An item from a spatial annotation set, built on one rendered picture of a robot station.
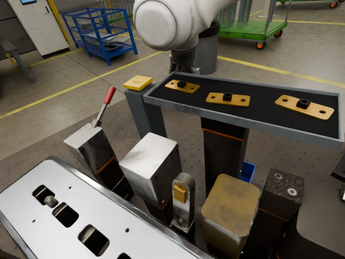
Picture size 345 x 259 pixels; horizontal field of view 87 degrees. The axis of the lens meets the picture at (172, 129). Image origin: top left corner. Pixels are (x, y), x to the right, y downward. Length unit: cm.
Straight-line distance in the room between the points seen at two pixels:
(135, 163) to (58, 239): 23
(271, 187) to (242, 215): 6
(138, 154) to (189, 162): 51
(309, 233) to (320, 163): 65
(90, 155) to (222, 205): 39
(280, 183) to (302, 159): 62
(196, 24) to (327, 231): 37
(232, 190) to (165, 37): 28
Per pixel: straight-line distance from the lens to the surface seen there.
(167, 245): 39
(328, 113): 39
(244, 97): 40
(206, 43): 302
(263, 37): 406
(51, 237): 50
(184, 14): 32
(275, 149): 96
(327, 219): 36
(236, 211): 33
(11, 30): 752
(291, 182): 35
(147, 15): 32
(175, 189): 33
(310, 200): 37
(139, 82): 52
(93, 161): 59
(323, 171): 95
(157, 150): 37
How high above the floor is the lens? 137
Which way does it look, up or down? 41 degrees down
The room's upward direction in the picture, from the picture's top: 11 degrees counter-clockwise
